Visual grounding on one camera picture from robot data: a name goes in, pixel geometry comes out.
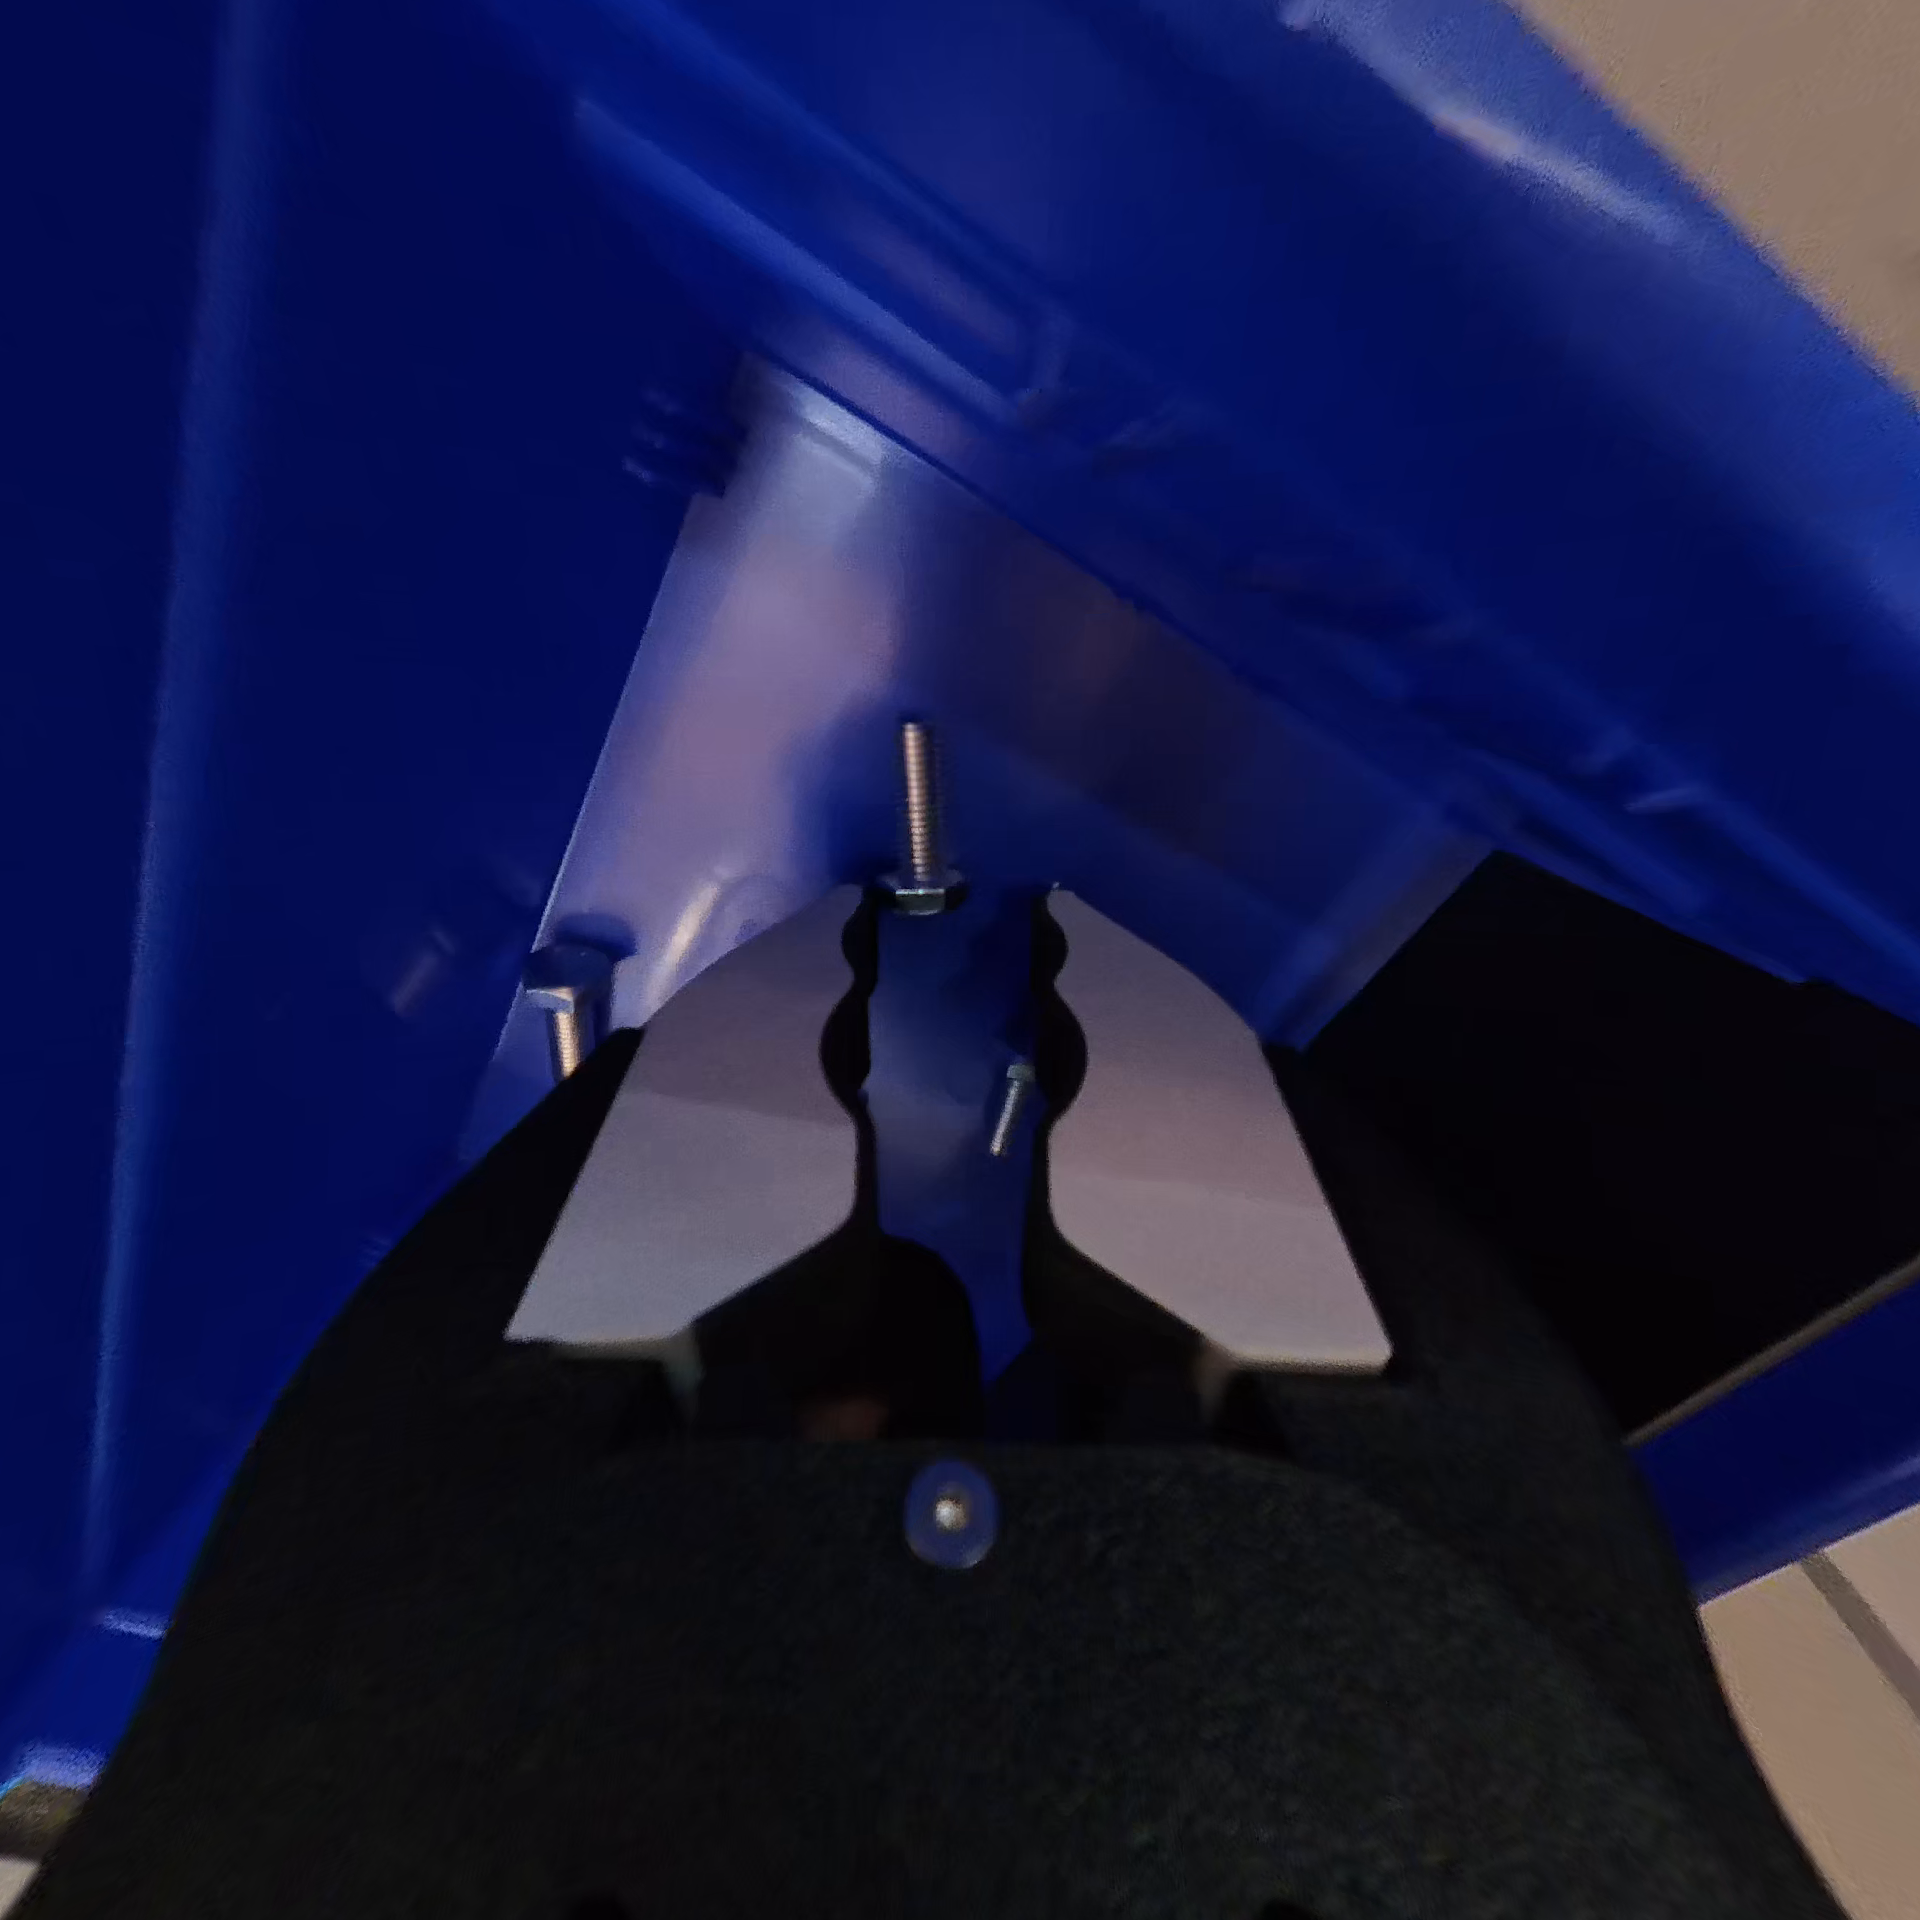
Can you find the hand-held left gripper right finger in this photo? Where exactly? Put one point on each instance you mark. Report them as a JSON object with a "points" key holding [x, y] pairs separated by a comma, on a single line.
{"points": [[1184, 1171]]}

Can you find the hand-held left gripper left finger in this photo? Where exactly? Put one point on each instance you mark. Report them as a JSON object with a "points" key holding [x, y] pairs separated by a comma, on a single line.
{"points": [[721, 1155]]}

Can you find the steel hex bolt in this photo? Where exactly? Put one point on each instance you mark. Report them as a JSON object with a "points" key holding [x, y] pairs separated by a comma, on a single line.
{"points": [[567, 1020], [1009, 1109], [916, 796]]}

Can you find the blue plastic parts bin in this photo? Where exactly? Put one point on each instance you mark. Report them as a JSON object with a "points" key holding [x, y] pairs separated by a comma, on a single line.
{"points": [[376, 601]]}

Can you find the black bin divider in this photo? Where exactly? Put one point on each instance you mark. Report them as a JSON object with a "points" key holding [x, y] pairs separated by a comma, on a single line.
{"points": [[1576, 1126]]}

